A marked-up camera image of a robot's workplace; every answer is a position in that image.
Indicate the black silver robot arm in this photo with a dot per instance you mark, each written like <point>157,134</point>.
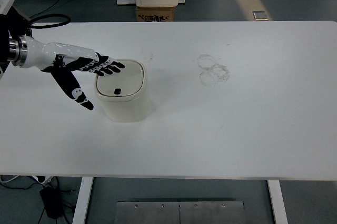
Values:
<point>60,60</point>

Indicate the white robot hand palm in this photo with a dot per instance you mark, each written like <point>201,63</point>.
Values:
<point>36,54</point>

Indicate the black power adapter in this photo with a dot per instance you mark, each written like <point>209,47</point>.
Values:
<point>52,202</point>

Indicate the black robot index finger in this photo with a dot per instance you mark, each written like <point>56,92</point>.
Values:
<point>104,71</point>

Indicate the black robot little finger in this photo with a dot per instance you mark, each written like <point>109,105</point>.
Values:
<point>101,58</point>

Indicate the brown cardboard box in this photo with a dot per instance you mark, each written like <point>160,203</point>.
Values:
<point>154,14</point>

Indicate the white power strip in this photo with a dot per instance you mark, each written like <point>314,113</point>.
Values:
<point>43,180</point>

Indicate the cream plastic trash can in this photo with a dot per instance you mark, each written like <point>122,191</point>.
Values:
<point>124,96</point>

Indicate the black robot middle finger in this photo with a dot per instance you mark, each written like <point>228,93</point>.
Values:
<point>102,65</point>

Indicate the white left table leg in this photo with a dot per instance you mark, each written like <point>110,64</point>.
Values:
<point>83,200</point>

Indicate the metal floor socket plate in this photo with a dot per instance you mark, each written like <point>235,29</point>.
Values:
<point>260,15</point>

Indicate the white right table leg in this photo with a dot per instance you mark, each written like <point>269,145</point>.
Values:
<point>277,202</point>

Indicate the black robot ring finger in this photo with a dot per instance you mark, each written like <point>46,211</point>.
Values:
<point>77,64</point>

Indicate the white table foot bar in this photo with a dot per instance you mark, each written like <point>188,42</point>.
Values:
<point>133,2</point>

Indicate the white table leg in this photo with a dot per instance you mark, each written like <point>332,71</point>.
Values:
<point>83,200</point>
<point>277,202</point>

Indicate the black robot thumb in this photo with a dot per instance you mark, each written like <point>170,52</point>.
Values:
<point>70,86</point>

